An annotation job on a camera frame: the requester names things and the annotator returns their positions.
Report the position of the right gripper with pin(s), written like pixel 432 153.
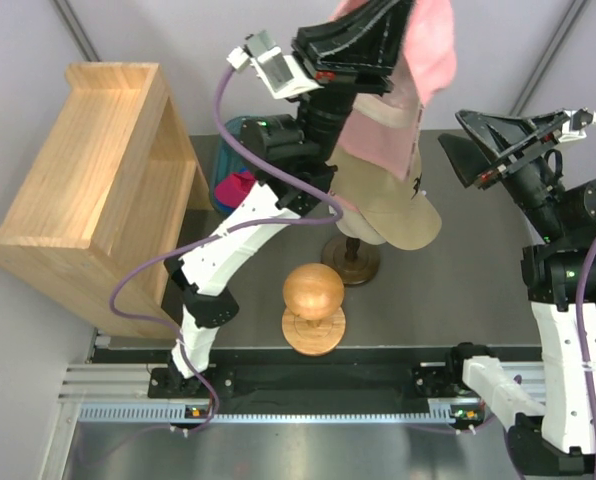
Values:
pixel 500 135

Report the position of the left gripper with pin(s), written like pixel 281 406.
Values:
pixel 358 46

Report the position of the pink cap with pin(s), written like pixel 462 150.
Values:
pixel 383 130
pixel 343 203

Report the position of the khaki cap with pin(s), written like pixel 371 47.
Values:
pixel 398 209

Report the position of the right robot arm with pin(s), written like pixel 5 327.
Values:
pixel 557 436

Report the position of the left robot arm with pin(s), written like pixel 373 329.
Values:
pixel 289 157

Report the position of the cream mannequin head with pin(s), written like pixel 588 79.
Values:
pixel 356 226

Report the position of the dark wooden stand base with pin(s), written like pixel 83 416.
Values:
pixel 355 261

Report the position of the teal plastic bin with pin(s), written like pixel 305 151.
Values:
pixel 226 161

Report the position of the magenta cap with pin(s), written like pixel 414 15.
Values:
pixel 234 188

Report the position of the blue cap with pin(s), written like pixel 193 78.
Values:
pixel 224 209

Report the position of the round wooden hat stand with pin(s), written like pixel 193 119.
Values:
pixel 313 322

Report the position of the wooden shelf box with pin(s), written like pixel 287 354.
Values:
pixel 107 192

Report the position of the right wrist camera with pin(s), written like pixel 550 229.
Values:
pixel 574 128

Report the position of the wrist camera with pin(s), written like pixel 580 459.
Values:
pixel 574 128
pixel 282 74

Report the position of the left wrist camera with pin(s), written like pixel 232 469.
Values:
pixel 282 74

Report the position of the aluminium corner post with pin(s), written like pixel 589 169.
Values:
pixel 572 14
pixel 75 29

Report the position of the left aluminium corner post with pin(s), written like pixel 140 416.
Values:
pixel 75 29

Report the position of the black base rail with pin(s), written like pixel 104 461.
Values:
pixel 398 379

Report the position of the grey cable duct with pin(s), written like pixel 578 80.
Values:
pixel 143 413

